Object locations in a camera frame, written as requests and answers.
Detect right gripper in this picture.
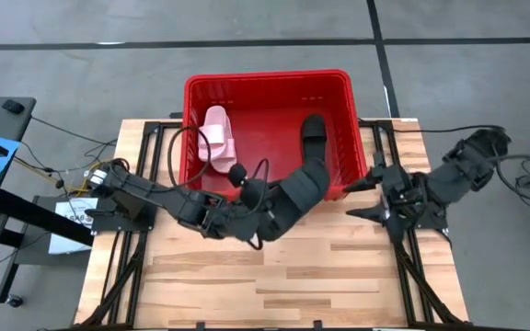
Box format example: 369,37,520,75
341,163,428,244

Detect black slide sandal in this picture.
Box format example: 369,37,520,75
258,158,331,243
300,114,328,165

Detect red plastic bin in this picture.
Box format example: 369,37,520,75
178,68,370,203

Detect white paper box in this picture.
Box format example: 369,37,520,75
47,197,99,256

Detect black computer mouse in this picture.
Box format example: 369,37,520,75
1,98,26,115

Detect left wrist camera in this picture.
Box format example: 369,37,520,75
226,163,267,206

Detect black aluminium frame rails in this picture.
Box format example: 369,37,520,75
78,120,188,331
359,119,471,330

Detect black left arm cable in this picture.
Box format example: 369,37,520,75
167,126,213,188

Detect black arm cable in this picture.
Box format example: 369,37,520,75
167,126,213,188
393,124,530,203

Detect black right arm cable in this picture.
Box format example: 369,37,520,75
393,124,530,203

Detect black floor cable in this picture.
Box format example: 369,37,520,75
29,116,119,160

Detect yellow cable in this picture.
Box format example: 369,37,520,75
14,155,114,194

